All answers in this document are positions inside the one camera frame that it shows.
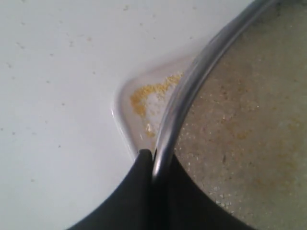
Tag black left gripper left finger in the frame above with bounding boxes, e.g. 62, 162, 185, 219
70, 149, 153, 230

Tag yellow white grain pile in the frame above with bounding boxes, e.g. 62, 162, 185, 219
175, 14, 307, 230

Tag white rectangular plastic tray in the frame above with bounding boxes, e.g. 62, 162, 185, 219
112, 54, 195, 159

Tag round steel mesh sieve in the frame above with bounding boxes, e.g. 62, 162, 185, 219
152, 0, 307, 230

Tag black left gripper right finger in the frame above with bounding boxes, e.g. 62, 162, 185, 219
153, 156, 254, 230

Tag sifted yellow millet grains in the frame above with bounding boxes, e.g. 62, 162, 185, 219
130, 72, 183, 138

